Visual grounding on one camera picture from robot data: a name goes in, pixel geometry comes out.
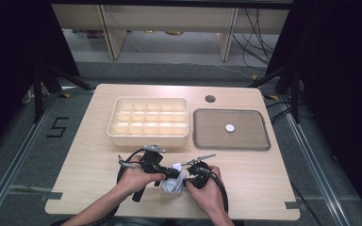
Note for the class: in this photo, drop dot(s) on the aluminium floor rail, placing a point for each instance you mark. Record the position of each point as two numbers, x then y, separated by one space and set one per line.
315 163
15 160

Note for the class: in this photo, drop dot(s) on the grey tape strip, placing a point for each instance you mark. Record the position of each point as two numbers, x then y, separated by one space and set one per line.
52 196
292 205

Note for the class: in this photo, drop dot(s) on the white sock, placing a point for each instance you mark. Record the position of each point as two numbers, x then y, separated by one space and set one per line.
173 183

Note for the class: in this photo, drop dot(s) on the person's right hand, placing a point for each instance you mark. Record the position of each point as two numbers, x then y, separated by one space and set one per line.
207 197

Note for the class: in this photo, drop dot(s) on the person's left hand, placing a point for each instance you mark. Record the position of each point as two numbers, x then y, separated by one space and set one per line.
135 180

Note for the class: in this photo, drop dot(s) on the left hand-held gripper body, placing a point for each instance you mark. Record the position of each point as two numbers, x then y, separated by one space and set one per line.
151 160

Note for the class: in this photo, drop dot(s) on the brown flat tray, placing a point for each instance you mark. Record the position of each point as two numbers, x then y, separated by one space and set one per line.
231 128

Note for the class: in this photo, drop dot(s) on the cream compartment storage box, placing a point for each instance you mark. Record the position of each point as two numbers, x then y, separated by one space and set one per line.
149 121

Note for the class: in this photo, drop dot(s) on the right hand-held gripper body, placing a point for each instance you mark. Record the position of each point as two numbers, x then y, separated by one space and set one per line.
199 175

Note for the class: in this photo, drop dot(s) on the black curtain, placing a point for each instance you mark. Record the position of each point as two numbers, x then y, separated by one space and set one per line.
9 62
342 78

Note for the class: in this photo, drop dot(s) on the black metal stand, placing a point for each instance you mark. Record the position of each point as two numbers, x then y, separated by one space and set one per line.
293 94
39 94

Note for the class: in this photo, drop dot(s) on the light wooden shelf unit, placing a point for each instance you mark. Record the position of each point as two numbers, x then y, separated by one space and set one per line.
169 19

